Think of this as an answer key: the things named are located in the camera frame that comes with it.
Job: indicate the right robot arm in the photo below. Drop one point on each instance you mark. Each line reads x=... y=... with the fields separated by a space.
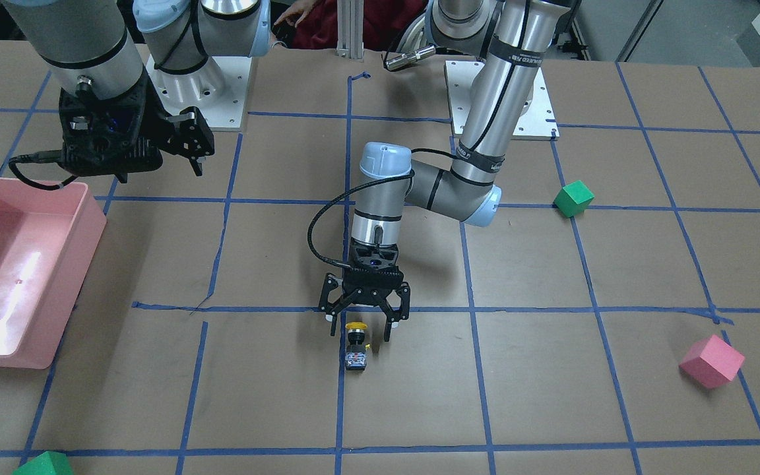
x=93 y=55

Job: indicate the green cube near base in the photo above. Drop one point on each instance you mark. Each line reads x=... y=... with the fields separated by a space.
x=573 y=199

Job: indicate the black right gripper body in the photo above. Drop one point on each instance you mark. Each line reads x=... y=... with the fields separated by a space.
x=156 y=116

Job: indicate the pink plastic bin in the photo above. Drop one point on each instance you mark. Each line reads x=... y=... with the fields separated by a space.
x=47 y=242

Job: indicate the green cube near bin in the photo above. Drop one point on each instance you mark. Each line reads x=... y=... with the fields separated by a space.
x=47 y=463

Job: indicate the yellow push button switch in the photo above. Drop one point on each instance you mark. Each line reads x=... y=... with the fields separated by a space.
x=357 y=346

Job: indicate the pink cube far side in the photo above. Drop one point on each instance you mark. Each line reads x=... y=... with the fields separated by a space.
x=712 y=362

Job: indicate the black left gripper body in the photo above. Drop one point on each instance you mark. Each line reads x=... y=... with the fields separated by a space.
x=365 y=295

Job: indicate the aluminium frame post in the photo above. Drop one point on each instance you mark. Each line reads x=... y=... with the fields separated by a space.
x=350 y=29

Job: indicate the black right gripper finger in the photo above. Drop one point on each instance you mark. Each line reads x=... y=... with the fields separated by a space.
x=192 y=138

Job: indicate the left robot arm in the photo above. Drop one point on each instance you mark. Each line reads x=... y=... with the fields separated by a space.
x=511 y=38

